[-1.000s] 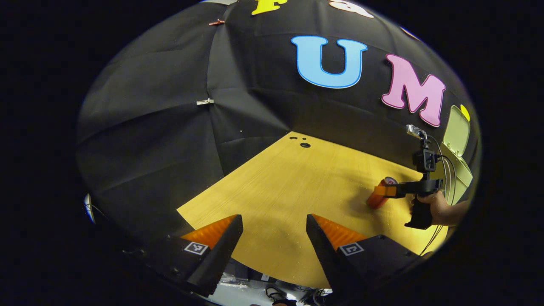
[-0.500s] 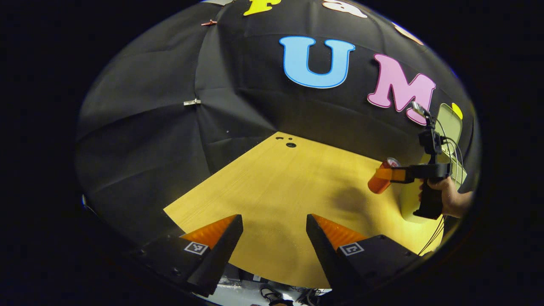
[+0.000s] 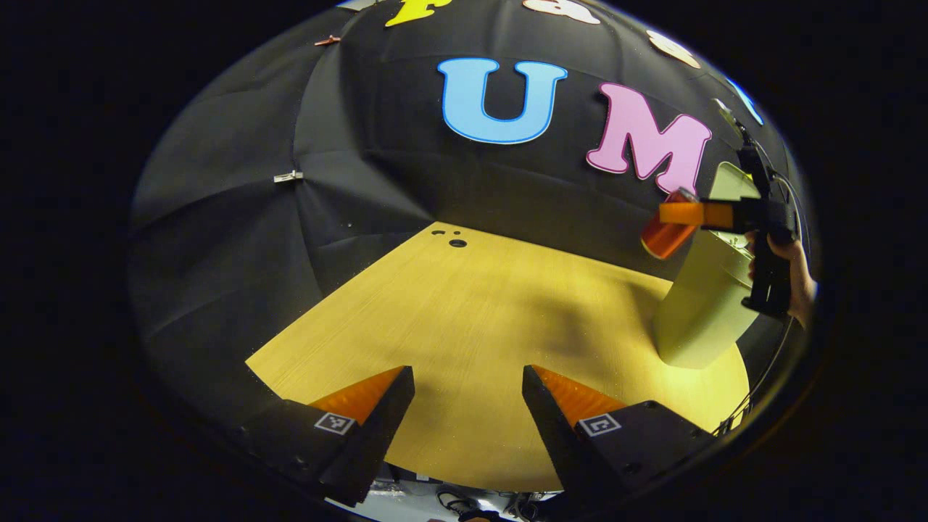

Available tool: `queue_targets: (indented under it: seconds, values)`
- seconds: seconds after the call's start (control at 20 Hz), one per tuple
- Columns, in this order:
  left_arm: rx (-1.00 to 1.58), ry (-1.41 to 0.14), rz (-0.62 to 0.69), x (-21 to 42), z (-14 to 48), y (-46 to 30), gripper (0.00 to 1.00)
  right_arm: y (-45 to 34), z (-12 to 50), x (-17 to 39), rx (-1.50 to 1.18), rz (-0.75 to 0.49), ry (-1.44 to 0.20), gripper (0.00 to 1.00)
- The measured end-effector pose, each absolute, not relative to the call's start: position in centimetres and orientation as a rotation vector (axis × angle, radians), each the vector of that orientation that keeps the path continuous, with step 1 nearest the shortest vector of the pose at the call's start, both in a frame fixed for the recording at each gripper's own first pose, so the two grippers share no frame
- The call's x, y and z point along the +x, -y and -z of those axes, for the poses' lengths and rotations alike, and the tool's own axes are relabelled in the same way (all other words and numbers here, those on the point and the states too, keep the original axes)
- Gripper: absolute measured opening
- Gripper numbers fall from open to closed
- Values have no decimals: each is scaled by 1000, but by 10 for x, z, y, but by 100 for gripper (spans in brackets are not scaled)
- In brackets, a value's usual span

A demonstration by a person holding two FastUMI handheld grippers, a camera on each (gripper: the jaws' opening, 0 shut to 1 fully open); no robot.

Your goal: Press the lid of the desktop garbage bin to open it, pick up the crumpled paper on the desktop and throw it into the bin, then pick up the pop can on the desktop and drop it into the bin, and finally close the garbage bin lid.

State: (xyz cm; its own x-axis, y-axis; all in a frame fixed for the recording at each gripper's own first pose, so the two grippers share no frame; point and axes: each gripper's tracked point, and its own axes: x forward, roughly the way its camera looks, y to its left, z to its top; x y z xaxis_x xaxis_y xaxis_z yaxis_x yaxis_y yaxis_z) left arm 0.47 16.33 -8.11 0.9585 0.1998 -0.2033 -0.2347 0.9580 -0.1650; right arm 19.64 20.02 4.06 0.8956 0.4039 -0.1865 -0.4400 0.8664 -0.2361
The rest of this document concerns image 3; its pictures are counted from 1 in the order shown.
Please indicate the green desktop garbage bin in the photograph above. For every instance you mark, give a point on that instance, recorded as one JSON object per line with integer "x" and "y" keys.
{"x": 703, "y": 304}

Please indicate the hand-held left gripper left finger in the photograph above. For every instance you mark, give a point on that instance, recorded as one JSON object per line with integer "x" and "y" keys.
{"x": 384, "y": 428}

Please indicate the copper metal clip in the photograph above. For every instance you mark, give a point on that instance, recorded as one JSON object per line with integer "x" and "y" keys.
{"x": 328, "y": 40}

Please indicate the silver metal clip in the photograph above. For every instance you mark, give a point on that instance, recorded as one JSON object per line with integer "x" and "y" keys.
{"x": 288, "y": 176}
{"x": 725, "y": 110}

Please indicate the black backdrop cloth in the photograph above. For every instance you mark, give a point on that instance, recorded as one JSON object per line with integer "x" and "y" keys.
{"x": 254, "y": 181}

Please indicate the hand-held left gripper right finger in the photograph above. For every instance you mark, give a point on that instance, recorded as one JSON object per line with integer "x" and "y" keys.
{"x": 551, "y": 428}

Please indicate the orange pop can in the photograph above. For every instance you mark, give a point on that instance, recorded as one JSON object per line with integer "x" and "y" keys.
{"x": 663, "y": 239}

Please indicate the wooden desktop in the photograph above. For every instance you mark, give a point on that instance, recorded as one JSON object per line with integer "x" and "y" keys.
{"x": 471, "y": 326}

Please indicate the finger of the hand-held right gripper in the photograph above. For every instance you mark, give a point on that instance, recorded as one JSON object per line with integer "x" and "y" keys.
{"x": 689, "y": 213}

